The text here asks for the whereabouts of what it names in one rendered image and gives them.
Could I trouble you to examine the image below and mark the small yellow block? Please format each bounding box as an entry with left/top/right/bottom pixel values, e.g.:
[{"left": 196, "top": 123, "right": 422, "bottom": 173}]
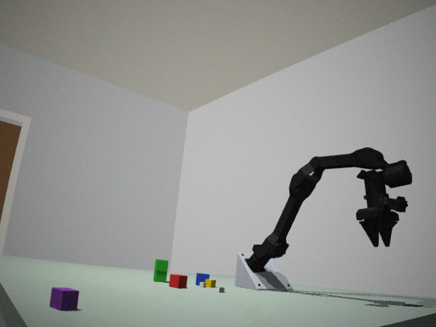
[{"left": 206, "top": 279, "right": 216, "bottom": 287}]

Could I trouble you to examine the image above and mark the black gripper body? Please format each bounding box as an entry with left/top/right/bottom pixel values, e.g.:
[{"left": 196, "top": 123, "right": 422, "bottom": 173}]
[{"left": 356, "top": 189, "right": 399, "bottom": 223}]

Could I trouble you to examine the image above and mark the purple cube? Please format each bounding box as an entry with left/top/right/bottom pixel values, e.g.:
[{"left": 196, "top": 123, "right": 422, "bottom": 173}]
[{"left": 50, "top": 287, "right": 79, "bottom": 311}]

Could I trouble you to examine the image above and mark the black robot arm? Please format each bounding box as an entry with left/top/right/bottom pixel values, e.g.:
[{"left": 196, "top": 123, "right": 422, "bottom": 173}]
[{"left": 245, "top": 147, "right": 412, "bottom": 273}]

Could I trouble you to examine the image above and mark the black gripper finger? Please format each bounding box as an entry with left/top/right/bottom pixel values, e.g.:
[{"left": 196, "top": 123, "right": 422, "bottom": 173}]
[
  {"left": 359, "top": 219, "right": 383, "bottom": 247},
  {"left": 379, "top": 221, "right": 398, "bottom": 247}
]

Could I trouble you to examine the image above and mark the blue block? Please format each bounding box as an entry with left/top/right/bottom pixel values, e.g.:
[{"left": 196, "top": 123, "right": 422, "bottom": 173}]
[{"left": 196, "top": 273, "right": 209, "bottom": 285}]

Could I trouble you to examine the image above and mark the green block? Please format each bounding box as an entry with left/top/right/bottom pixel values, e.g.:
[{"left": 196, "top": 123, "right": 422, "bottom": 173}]
[
  {"left": 153, "top": 270, "right": 167, "bottom": 283},
  {"left": 155, "top": 259, "right": 169, "bottom": 271}
]

